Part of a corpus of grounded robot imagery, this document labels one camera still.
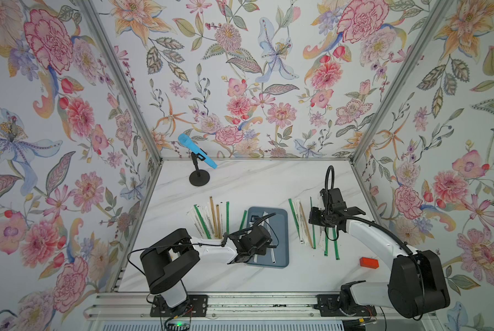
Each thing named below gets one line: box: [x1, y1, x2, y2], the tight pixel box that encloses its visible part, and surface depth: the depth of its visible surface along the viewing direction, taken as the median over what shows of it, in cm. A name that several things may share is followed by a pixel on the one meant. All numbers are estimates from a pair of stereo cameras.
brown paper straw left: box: [209, 195, 219, 238], surface depth 100 cm
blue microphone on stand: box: [178, 133, 219, 169], surface depth 98 cm
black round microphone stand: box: [189, 151, 211, 187], surface depth 113 cm
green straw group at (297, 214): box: [288, 198, 306, 245], surface depth 99 cm
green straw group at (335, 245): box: [332, 226, 341, 260], surface depth 88 cm
